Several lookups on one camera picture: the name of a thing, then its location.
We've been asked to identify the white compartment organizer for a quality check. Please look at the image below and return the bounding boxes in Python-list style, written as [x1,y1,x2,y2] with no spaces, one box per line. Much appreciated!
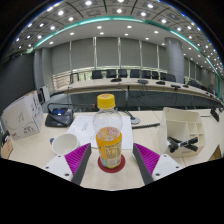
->
[158,106,207,159]

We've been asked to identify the black conference desk unit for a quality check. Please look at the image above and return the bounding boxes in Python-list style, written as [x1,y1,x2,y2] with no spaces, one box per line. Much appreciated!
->
[44,102,75,128]

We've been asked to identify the white dotted mug blue handle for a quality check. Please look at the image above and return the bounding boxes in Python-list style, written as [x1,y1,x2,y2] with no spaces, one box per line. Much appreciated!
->
[49,133,81,157]

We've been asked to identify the long curved conference desk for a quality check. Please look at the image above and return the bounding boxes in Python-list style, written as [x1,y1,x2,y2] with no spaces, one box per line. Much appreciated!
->
[53,77,223,108]

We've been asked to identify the black desk microphone units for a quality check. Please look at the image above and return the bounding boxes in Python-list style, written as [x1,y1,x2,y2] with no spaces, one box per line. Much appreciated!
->
[110,77,183,90]

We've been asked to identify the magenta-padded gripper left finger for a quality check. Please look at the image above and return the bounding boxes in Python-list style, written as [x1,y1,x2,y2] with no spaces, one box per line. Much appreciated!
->
[42,142,92,186]

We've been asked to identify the row of black chairs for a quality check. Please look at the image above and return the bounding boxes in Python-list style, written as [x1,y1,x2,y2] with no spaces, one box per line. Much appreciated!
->
[69,68,204,91]

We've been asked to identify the white printed paper sheet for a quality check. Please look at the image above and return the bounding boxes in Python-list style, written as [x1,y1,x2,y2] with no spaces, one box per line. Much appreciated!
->
[66,114,134,150]

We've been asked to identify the white cardboard box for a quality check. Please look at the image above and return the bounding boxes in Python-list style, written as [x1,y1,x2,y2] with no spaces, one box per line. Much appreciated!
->
[0,89,44,142]

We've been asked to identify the black tabletop microphone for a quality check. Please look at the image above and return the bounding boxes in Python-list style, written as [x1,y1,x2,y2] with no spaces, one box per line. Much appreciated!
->
[209,106,221,123]

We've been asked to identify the yellow-capped clear drink bottle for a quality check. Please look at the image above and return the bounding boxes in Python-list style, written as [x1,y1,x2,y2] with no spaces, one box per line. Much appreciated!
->
[92,93,124,170]

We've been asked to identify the open cardboard box red label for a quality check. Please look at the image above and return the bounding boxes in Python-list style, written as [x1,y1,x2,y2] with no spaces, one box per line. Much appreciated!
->
[208,144,224,162]

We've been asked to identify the small black device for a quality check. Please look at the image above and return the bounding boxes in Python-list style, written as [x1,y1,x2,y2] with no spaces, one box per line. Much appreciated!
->
[0,129,11,148]

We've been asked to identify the flat round red coaster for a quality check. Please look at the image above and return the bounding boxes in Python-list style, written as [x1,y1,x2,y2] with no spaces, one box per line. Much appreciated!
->
[97,153,127,174]

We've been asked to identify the ceiling lights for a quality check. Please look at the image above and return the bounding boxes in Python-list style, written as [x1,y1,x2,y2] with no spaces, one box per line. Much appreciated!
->
[13,0,224,76]

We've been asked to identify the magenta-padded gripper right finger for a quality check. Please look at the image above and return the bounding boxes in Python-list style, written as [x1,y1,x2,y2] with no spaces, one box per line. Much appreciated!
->
[131,142,184,186]

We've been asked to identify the black markers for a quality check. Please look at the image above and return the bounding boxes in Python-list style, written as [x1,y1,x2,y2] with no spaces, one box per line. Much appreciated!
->
[166,135,199,154]

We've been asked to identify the black gooseneck rod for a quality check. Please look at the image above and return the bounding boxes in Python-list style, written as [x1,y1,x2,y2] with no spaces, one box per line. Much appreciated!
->
[131,122,161,130]

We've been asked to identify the brown flat cardboard envelope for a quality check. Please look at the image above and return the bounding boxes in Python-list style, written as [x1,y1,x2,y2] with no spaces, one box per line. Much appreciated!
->
[0,134,14,160]

